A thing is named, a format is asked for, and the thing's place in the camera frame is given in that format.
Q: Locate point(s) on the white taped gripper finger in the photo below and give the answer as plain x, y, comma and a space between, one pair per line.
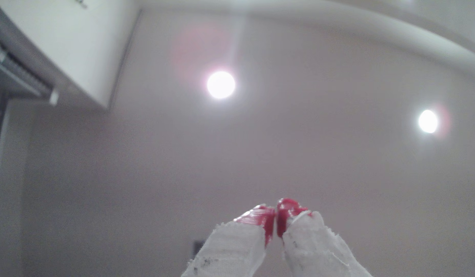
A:
314, 250
229, 250

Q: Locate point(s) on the white air conditioner unit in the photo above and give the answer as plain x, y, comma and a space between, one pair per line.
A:
68, 42

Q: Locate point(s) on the round ceiling light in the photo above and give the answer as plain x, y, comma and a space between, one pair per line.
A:
428, 121
221, 84

